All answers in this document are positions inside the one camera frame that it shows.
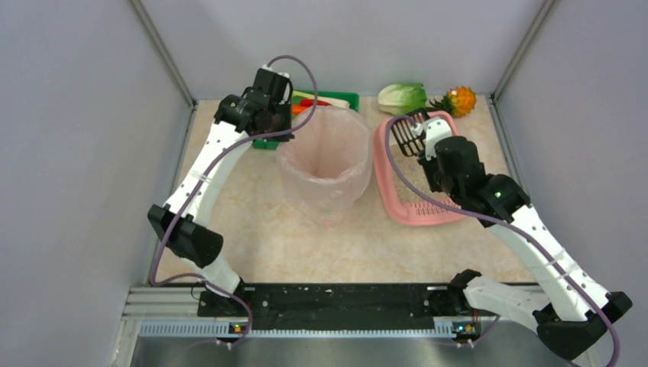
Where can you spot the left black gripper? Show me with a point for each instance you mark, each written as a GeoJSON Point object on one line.
{"type": "Point", "coordinates": [276, 131]}

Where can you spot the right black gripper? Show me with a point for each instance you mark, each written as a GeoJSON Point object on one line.
{"type": "Point", "coordinates": [422, 154]}

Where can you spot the black slotted litter scoop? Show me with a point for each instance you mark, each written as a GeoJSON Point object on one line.
{"type": "Point", "coordinates": [410, 143]}

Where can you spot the pink plastic trash bag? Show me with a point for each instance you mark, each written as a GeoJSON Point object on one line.
{"type": "Point", "coordinates": [328, 164]}

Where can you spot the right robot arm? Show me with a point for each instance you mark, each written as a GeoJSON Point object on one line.
{"type": "Point", "coordinates": [573, 312]}

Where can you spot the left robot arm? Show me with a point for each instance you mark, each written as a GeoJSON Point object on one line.
{"type": "Point", "coordinates": [182, 221]}

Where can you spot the cat litter sand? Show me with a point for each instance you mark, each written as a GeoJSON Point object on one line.
{"type": "Point", "coordinates": [413, 172]}

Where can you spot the pink litter box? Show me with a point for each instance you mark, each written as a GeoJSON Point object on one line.
{"type": "Point", "coordinates": [416, 213]}

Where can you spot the orange toy carrot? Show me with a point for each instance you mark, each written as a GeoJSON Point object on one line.
{"type": "Point", "coordinates": [297, 109]}

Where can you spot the white toy leek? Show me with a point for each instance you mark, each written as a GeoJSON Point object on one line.
{"type": "Point", "coordinates": [299, 95]}

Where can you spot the red toy chili pepper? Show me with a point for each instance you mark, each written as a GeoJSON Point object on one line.
{"type": "Point", "coordinates": [316, 103]}

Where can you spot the toy pineapple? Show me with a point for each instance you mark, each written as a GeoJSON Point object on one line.
{"type": "Point", "coordinates": [458, 102]}

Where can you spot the green plastic tray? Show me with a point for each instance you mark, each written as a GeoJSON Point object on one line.
{"type": "Point", "coordinates": [272, 144]}

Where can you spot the toy cabbage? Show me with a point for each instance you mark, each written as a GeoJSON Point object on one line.
{"type": "Point", "coordinates": [401, 98]}

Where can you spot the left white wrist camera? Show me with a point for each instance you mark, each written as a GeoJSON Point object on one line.
{"type": "Point", "coordinates": [276, 71]}

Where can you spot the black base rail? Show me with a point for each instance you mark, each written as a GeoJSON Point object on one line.
{"type": "Point", "coordinates": [294, 308]}

